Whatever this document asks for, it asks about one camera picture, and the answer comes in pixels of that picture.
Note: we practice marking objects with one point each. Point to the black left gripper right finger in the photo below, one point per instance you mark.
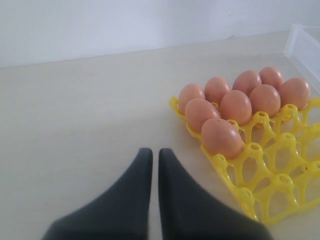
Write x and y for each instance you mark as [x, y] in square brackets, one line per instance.
[188, 212]

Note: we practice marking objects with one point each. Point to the yellow plastic egg tray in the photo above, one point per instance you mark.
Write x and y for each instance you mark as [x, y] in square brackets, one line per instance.
[269, 179]

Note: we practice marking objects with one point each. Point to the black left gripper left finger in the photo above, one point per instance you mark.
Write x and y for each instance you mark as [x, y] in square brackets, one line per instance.
[120, 213]

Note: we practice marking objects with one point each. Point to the clear plastic bin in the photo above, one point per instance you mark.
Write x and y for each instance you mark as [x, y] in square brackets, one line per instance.
[303, 50]

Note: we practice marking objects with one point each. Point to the brown egg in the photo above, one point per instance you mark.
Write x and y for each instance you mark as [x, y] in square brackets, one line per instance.
[216, 88]
[247, 81]
[235, 105]
[189, 92]
[271, 76]
[198, 111]
[221, 137]
[295, 91]
[265, 98]

